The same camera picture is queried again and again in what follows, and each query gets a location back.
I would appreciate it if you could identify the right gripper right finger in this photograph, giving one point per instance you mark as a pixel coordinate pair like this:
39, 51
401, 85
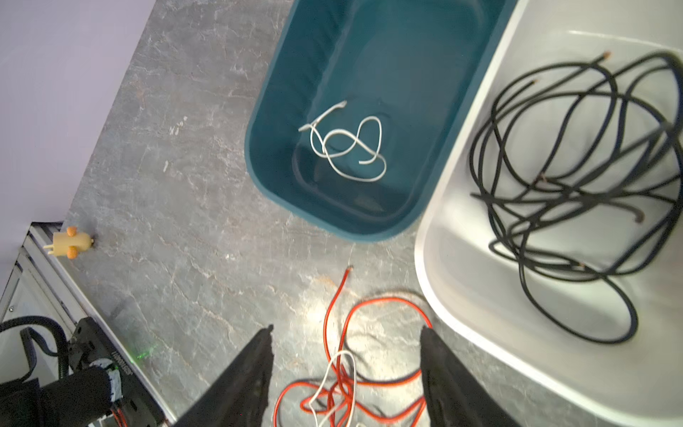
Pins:
452, 394

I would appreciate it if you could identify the small yellow toy figure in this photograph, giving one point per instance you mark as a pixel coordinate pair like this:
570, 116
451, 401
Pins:
69, 243

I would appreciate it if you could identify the teal plastic tub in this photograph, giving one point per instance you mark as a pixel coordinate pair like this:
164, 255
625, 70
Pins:
363, 103

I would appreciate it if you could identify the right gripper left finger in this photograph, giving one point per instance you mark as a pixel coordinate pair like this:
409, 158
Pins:
239, 396

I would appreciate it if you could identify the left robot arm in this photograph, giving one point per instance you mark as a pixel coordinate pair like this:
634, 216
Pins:
73, 381

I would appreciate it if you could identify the white plastic tub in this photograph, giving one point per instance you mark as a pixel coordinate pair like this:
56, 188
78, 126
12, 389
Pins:
553, 240

